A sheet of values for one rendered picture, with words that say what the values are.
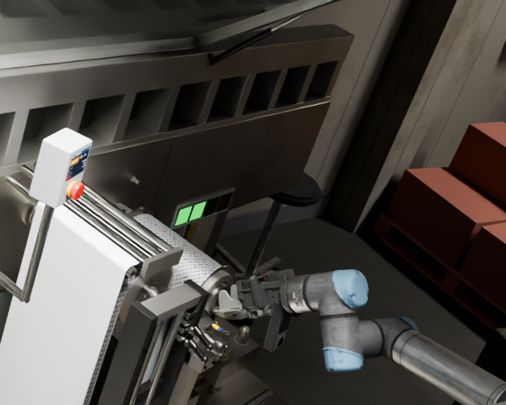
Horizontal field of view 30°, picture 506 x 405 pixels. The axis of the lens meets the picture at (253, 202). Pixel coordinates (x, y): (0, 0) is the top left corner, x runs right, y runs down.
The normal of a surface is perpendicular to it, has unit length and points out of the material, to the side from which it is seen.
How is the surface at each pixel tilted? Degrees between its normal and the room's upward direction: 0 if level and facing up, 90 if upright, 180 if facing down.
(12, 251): 90
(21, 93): 90
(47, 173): 90
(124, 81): 90
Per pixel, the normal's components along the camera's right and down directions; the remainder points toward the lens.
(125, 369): -0.57, 0.20
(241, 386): 0.32, -0.84
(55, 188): -0.33, 0.33
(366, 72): 0.67, 0.53
